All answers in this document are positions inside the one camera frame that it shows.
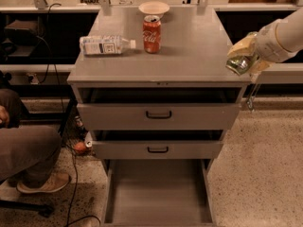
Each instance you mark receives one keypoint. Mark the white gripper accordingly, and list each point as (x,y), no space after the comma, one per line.
(267,44)

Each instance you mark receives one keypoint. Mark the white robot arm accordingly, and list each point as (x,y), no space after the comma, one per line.
(289,33)

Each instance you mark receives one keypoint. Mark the grey top drawer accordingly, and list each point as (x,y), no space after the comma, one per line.
(157,109)

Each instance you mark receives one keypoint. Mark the grey drawer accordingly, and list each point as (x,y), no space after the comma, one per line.
(194,144)
(157,193)
(157,109)

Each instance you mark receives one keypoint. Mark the grey drawer cabinet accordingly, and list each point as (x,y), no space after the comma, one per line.
(193,55)

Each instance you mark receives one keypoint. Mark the red cola can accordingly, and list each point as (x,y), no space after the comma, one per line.
(151,33)

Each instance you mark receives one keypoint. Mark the grey middle drawer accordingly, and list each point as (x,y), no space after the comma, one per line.
(194,144)

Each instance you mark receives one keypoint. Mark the grey bottom drawer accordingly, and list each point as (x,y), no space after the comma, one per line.
(157,193)

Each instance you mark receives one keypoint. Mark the person's hand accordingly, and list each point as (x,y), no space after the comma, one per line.
(4,117)

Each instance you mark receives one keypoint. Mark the white bowl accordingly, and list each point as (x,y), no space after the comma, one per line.
(154,8)

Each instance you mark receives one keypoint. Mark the clear plastic water bottle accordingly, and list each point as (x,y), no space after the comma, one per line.
(105,45)

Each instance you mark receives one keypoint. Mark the orange ball on floor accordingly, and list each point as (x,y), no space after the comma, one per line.
(80,148)

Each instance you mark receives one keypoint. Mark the tan shoe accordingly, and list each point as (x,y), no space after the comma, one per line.
(56,182)

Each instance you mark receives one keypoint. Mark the seated person's legs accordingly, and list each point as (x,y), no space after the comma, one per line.
(31,151)

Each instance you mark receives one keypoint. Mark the black chair base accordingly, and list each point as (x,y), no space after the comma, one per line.
(43,210)

